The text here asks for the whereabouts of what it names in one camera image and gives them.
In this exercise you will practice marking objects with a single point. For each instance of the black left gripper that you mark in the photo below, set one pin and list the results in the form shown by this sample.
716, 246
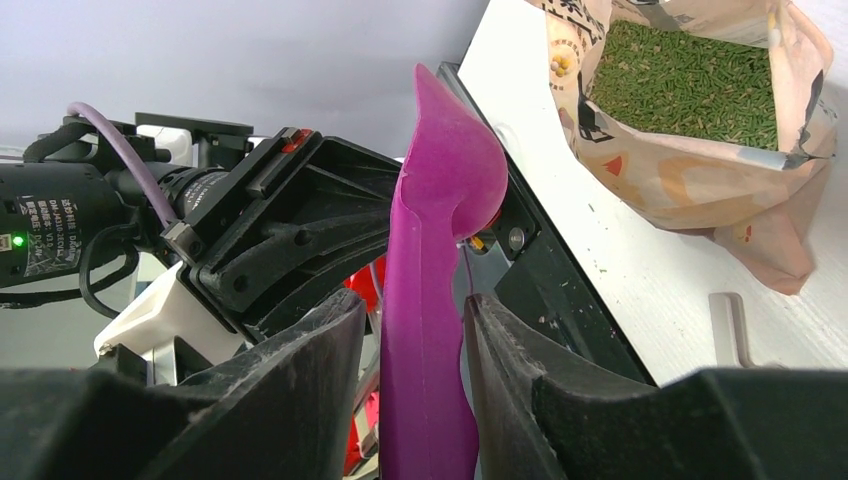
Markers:
271, 238

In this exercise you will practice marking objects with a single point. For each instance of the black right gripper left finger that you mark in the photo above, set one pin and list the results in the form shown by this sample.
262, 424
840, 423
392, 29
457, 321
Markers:
280, 410

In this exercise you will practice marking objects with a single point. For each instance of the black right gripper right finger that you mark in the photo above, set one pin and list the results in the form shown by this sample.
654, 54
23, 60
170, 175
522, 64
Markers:
544, 412

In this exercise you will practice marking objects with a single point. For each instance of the white bag clip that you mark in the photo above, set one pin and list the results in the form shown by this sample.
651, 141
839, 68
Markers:
728, 320

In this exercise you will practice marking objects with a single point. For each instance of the purple litter scoop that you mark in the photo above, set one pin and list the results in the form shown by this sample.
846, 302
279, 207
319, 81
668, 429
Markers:
451, 185

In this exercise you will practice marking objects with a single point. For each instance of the beige cat litter bag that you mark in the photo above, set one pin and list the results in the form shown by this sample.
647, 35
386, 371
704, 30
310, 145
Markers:
758, 204

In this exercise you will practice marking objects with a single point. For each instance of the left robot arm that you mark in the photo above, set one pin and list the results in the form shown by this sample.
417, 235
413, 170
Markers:
74, 219

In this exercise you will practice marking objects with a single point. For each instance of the green cat litter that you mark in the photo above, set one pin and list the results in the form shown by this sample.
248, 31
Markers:
670, 82

